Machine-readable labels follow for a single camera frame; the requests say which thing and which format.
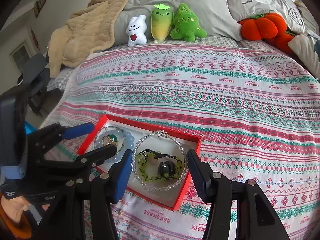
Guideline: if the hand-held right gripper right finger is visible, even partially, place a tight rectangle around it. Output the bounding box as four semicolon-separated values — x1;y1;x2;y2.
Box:
187;149;290;240

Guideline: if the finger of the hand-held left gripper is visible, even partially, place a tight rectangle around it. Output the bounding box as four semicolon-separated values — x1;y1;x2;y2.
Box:
27;122;95;153
42;146;118;180

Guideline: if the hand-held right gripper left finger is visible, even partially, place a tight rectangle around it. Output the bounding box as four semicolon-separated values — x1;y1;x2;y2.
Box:
37;149;133;240

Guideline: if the gold ring green stone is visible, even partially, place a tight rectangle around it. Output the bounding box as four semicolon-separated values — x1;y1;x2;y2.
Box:
101;134;121;147

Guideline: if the red cardboard box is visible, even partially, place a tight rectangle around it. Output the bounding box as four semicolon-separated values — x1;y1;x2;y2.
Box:
76;114;202;211

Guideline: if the pale blue bead bracelet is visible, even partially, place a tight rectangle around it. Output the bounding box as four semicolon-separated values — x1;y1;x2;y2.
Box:
94;127;136;164

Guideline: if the green bead bracelet black charm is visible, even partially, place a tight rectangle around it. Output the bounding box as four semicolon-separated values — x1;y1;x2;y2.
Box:
136;149;186;183

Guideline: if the clear bead bracelet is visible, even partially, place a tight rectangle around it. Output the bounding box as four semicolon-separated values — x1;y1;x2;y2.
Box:
131;130;188;191

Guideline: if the person's left hand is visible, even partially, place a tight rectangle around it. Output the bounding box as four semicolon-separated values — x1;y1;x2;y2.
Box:
0;195;33;239

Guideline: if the blue plastic object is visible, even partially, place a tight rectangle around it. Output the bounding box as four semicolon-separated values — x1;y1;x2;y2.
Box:
23;121;38;136

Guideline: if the black chair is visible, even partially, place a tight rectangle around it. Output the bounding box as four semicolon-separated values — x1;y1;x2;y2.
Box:
17;53;54;117

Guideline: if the patterned red green blanket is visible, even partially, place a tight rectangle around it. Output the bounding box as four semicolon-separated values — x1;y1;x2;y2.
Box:
40;35;320;240

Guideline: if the beige quilted blanket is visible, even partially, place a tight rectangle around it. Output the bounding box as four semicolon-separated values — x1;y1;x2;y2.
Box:
47;0;133;78

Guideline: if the white bunny plush toy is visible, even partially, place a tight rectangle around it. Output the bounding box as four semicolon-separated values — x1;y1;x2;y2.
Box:
126;14;148;47

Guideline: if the green yellow radish plush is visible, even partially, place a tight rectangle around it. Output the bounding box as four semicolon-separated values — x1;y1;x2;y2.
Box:
150;3;175;43

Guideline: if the green tree plush toy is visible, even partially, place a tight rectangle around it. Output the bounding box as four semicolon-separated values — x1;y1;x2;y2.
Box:
170;3;207;42

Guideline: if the orange pumpkin plush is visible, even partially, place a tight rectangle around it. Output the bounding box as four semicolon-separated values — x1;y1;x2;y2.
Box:
238;12;296;53

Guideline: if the white deer print pillow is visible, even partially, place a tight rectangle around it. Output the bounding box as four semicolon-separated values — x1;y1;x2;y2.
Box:
287;29;320;82

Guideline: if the grey printed pillow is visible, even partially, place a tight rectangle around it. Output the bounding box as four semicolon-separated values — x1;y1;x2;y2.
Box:
224;0;312;34

